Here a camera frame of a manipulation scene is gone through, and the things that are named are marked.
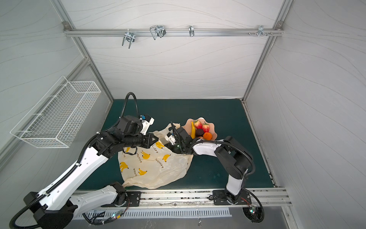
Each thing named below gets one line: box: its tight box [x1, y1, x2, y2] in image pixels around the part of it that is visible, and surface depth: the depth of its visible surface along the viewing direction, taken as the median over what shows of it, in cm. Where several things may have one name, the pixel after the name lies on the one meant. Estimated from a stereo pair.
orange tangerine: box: [202, 132, 213, 141], surface depth 95 cm
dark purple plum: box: [195, 128, 204, 137], surface depth 97 cm
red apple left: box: [193, 120, 203, 130], surface depth 100 cm
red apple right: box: [202, 121, 210, 133], surface depth 98 cm
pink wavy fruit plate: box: [181, 117, 218, 141], surface depth 100 cm
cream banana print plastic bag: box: [117, 123, 194, 189], surface depth 74 cm
